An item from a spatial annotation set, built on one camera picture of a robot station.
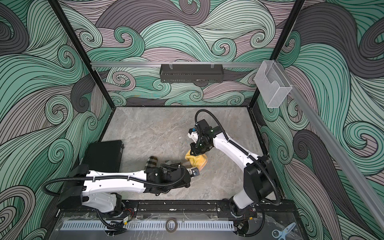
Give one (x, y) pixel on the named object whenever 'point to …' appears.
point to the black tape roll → (175, 224)
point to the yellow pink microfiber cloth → (198, 161)
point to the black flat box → (104, 156)
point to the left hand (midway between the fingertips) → (182, 168)
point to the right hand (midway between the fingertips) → (190, 154)
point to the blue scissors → (276, 233)
